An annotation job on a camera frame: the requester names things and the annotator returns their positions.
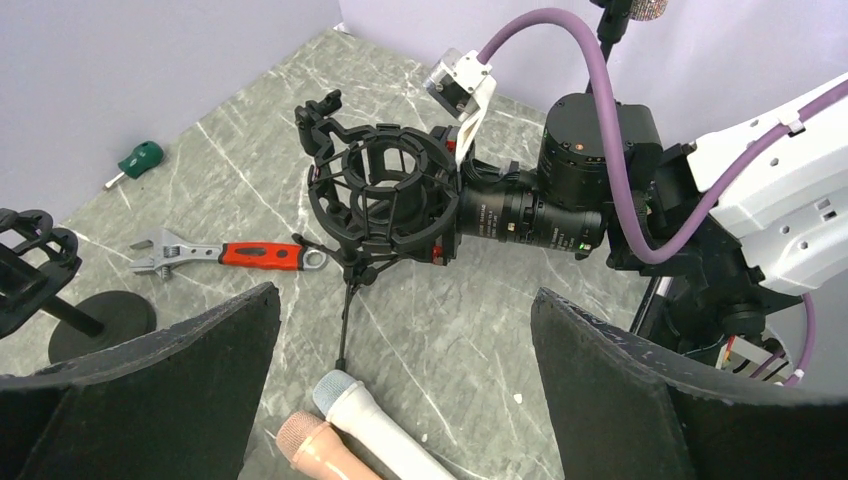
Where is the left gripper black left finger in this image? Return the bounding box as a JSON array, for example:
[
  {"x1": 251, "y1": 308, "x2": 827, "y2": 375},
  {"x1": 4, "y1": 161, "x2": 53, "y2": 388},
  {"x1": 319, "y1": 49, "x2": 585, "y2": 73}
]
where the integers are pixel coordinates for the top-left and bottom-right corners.
[{"x1": 1, "y1": 282, "x2": 281, "y2": 479}]

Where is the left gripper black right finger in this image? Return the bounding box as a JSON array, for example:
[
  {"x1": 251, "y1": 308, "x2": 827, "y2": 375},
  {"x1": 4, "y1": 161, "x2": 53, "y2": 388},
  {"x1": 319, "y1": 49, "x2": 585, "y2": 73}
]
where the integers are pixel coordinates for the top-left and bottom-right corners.
[{"x1": 530, "y1": 287, "x2": 847, "y2": 479}]

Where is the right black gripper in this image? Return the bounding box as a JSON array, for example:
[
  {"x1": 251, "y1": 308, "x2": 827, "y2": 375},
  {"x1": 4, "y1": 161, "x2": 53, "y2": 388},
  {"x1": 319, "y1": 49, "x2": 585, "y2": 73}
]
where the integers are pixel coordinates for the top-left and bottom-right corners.
[{"x1": 427, "y1": 125, "x2": 477, "y2": 265}]

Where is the black mini tripod stand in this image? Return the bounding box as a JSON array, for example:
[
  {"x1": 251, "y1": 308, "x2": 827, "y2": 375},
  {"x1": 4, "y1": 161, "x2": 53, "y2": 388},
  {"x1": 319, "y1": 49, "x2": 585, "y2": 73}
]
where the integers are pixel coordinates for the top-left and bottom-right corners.
[{"x1": 293, "y1": 90, "x2": 459, "y2": 370}]

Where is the white microphone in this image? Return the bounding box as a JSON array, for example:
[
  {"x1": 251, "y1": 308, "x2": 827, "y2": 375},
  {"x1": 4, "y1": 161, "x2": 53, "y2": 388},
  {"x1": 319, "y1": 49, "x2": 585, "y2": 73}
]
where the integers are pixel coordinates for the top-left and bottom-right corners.
[{"x1": 312, "y1": 370, "x2": 453, "y2": 480}]

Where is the black shock mount desk stand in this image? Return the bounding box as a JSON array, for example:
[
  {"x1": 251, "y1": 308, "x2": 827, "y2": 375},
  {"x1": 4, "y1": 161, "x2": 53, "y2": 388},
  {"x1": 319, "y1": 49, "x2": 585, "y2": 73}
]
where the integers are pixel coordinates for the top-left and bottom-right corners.
[{"x1": 1, "y1": 208, "x2": 157, "y2": 363}]

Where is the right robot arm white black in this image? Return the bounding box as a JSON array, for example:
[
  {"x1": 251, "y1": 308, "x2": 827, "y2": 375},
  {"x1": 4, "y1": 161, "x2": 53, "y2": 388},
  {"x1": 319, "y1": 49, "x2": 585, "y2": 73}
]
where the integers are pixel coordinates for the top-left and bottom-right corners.
[{"x1": 424, "y1": 78, "x2": 847, "y2": 363}]

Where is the black round base clip stand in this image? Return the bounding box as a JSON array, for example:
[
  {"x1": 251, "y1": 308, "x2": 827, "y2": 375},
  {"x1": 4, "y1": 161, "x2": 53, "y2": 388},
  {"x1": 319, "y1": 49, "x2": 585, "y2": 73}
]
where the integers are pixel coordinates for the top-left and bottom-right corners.
[{"x1": 591, "y1": 0, "x2": 633, "y2": 63}]

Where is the sprinkle pattern silver microphone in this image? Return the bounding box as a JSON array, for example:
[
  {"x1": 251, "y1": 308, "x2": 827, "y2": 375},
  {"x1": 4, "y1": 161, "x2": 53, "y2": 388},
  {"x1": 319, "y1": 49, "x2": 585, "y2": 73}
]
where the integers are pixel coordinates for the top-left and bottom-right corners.
[{"x1": 628, "y1": 0, "x2": 669, "y2": 22}]

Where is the green stubby screwdriver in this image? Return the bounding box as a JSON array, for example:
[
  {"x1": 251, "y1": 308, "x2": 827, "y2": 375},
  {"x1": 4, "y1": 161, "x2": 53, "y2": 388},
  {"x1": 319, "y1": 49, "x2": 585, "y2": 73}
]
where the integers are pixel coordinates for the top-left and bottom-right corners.
[{"x1": 103, "y1": 140, "x2": 165, "y2": 191}]

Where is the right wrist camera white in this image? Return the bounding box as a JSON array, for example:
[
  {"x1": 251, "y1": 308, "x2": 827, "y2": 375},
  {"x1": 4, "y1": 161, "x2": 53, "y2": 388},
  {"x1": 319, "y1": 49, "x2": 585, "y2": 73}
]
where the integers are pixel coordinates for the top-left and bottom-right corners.
[{"x1": 423, "y1": 48, "x2": 497, "y2": 163}]

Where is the red handled adjustable wrench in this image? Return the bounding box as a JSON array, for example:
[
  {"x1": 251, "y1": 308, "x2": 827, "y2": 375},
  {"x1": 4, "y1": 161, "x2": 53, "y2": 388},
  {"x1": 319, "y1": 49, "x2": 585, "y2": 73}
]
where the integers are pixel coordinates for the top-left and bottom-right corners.
[{"x1": 130, "y1": 228, "x2": 330, "y2": 280}]

